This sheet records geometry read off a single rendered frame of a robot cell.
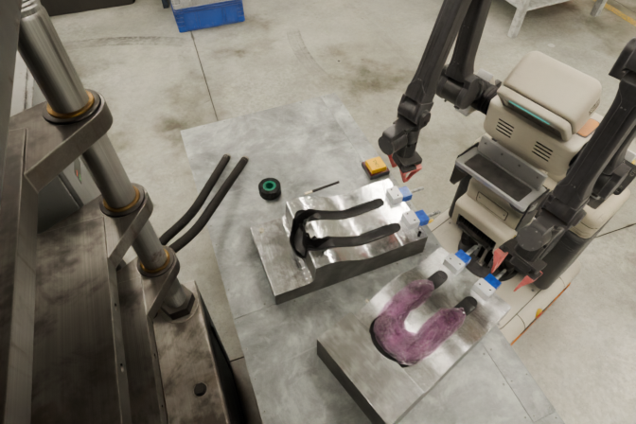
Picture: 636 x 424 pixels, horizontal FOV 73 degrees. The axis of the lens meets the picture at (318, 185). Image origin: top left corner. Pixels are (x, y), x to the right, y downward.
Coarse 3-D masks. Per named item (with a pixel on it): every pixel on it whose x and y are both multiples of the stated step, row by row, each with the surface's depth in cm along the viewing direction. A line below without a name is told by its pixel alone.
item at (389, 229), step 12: (360, 204) 142; (372, 204) 143; (300, 216) 134; (312, 216) 136; (324, 216) 136; (336, 216) 139; (348, 216) 140; (300, 228) 129; (384, 228) 137; (396, 228) 136; (300, 240) 135; (312, 240) 128; (324, 240) 129; (336, 240) 130; (348, 240) 133; (360, 240) 134; (372, 240) 133; (300, 252) 132
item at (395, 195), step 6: (396, 186) 144; (402, 186) 145; (390, 192) 142; (396, 192) 142; (402, 192) 144; (408, 192) 144; (414, 192) 146; (390, 198) 142; (396, 198) 140; (402, 198) 142; (408, 198) 144
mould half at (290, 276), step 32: (352, 192) 146; (384, 192) 145; (288, 224) 140; (320, 224) 132; (352, 224) 138; (384, 224) 137; (288, 256) 132; (320, 256) 124; (352, 256) 127; (384, 256) 133; (288, 288) 126; (320, 288) 131
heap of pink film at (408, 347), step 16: (416, 288) 120; (432, 288) 123; (384, 304) 120; (400, 304) 117; (416, 304) 118; (384, 320) 116; (400, 320) 116; (432, 320) 113; (448, 320) 113; (384, 336) 113; (400, 336) 112; (416, 336) 113; (432, 336) 112; (448, 336) 111; (400, 352) 110; (416, 352) 110; (432, 352) 111
